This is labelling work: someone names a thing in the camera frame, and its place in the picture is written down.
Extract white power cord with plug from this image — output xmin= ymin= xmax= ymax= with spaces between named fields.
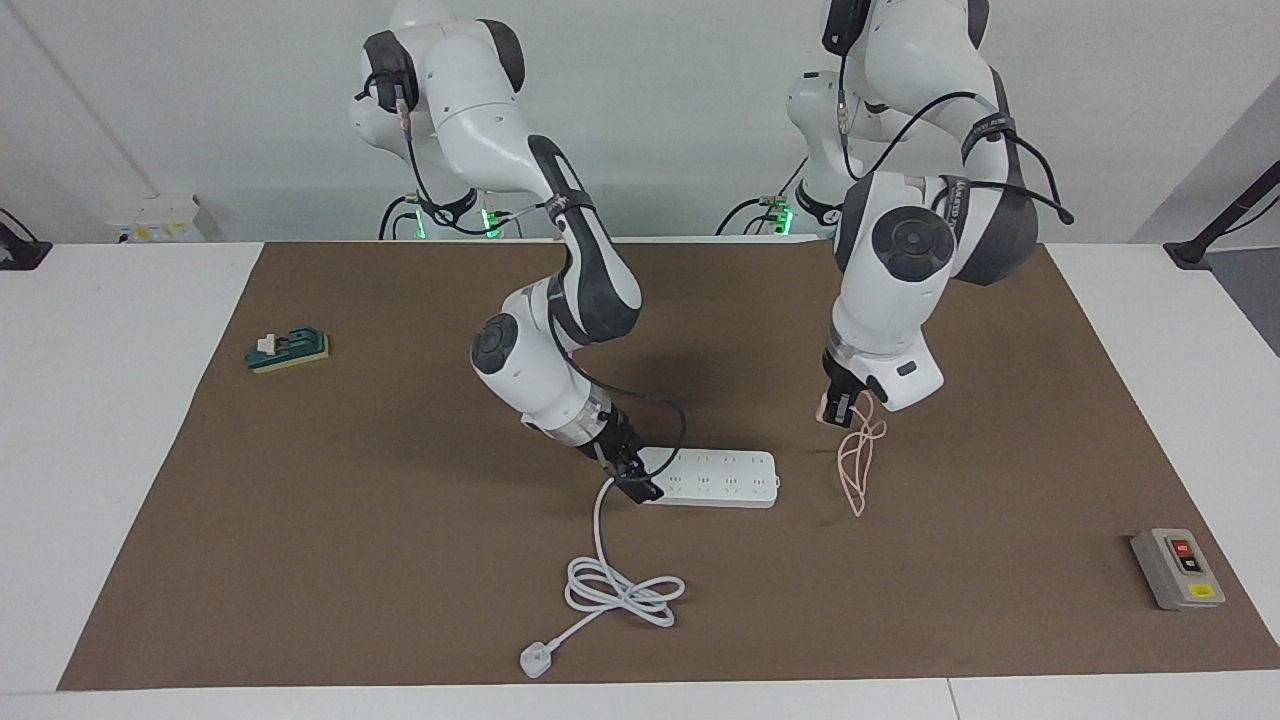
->
xmin=519 ymin=478 xmax=687 ymax=681

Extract brown table mat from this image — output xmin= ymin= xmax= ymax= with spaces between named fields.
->
xmin=57 ymin=240 xmax=1280 ymax=692

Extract white wall boxes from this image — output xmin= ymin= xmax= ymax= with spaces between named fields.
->
xmin=107 ymin=194 xmax=217 ymax=244

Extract pink charging cable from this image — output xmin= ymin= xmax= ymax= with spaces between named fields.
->
xmin=837 ymin=398 xmax=889 ymax=519

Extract black base cable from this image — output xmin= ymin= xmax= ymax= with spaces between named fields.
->
xmin=377 ymin=188 xmax=523 ymax=242
xmin=714 ymin=155 xmax=813 ymax=238

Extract white power strip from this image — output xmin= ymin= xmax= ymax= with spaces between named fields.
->
xmin=634 ymin=446 xmax=783 ymax=510

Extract grey on-off switch box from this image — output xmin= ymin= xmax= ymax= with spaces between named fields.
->
xmin=1130 ymin=527 xmax=1227 ymax=612

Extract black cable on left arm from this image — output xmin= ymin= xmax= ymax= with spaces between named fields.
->
xmin=836 ymin=50 xmax=1077 ymax=227

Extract green knife switch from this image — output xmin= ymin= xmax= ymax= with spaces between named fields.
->
xmin=246 ymin=327 xmax=332 ymax=376

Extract black clamp mount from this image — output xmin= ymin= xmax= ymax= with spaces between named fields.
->
xmin=0 ymin=207 xmax=54 ymax=272

